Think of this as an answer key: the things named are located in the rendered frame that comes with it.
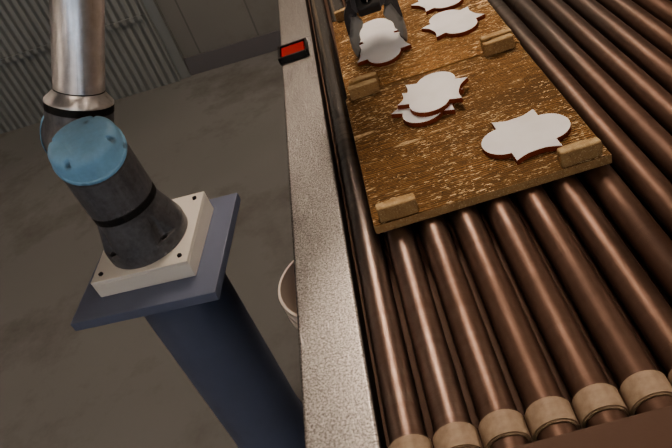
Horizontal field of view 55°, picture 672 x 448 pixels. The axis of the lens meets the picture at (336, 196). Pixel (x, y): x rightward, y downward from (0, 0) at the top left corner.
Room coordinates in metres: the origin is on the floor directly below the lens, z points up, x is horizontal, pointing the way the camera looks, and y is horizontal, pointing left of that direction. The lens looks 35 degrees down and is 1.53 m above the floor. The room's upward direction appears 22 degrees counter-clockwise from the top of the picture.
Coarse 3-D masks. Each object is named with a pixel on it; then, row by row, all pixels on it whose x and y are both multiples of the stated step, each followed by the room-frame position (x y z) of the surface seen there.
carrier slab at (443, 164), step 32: (480, 64) 1.07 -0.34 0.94; (512, 64) 1.02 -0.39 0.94; (384, 96) 1.09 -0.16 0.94; (480, 96) 0.96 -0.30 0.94; (512, 96) 0.92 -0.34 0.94; (544, 96) 0.89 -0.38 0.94; (352, 128) 1.02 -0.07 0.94; (384, 128) 0.98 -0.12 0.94; (416, 128) 0.94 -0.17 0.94; (448, 128) 0.90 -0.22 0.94; (480, 128) 0.87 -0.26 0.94; (576, 128) 0.77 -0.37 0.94; (384, 160) 0.89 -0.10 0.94; (416, 160) 0.85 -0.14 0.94; (448, 160) 0.82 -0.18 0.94; (480, 160) 0.79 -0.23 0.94; (512, 160) 0.76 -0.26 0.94; (544, 160) 0.73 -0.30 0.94; (608, 160) 0.69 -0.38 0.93; (384, 192) 0.80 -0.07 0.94; (416, 192) 0.77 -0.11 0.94; (448, 192) 0.74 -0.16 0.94; (480, 192) 0.72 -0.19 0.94; (512, 192) 0.71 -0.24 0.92; (384, 224) 0.73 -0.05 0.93
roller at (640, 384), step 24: (528, 192) 0.70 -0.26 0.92; (528, 216) 0.66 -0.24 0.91; (552, 216) 0.63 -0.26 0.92; (552, 240) 0.59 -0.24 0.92; (552, 264) 0.57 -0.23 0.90; (576, 264) 0.54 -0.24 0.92; (576, 288) 0.51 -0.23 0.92; (600, 288) 0.49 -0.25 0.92; (600, 312) 0.46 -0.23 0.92; (600, 336) 0.44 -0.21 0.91; (624, 336) 0.42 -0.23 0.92; (624, 360) 0.40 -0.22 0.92; (648, 360) 0.39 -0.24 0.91; (624, 384) 0.37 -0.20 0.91; (648, 384) 0.36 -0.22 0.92; (648, 408) 0.34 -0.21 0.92
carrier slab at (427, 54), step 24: (408, 0) 1.50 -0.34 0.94; (480, 0) 1.34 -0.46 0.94; (336, 24) 1.53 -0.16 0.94; (408, 24) 1.37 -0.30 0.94; (480, 24) 1.23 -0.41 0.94; (504, 24) 1.19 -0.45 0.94; (432, 48) 1.21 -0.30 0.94; (456, 48) 1.17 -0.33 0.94; (480, 48) 1.13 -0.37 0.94; (360, 72) 1.23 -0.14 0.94; (384, 72) 1.19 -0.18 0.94; (408, 72) 1.15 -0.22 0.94
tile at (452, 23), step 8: (464, 8) 1.31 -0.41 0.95; (432, 16) 1.34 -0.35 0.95; (440, 16) 1.32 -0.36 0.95; (448, 16) 1.30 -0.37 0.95; (456, 16) 1.29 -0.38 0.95; (464, 16) 1.27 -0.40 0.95; (472, 16) 1.26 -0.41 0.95; (480, 16) 1.25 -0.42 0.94; (432, 24) 1.30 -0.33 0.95; (440, 24) 1.28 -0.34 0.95; (448, 24) 1.27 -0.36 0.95; (456, 24) 1.25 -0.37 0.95; (464, 24) 1.24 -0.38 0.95; (472, 24) 1.22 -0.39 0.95; (432, 32) 1.27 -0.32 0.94; (440, 32) 1.24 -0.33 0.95; (448, 32) 1.23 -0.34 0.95; (456, 32) 1.21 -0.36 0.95; (464, 32) 1.21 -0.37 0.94
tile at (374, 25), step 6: (378, 18) 1.44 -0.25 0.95; (384, 18) 1.43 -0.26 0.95; (366, 24) 1.43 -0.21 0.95; (372, 24) 1.42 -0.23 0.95; (378, 24) 1.41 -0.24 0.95; (384, 24) 1.39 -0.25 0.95; (390, 24) 1.38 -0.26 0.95; (366, 30) 1.40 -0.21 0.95; (372, 30) 1.39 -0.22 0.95; (378, 30) 1.37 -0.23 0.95; (396, 30) 1.34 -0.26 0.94; (360, 36) 1.38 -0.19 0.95; (366, 36) 1.37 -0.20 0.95; (360, 42) 1.35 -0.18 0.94
